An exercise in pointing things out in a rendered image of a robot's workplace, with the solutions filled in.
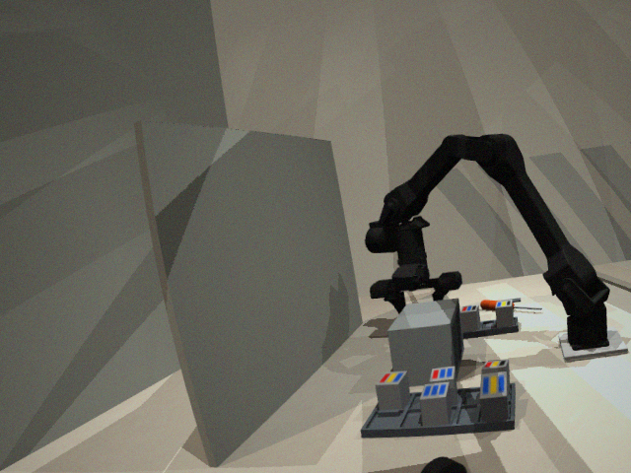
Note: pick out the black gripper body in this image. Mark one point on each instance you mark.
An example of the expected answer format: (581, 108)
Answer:
(445, 283)

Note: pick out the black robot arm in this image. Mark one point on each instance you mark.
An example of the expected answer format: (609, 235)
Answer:
(570, 276)

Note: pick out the grey flat panel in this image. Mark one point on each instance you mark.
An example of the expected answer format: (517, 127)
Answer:
(253, 255)

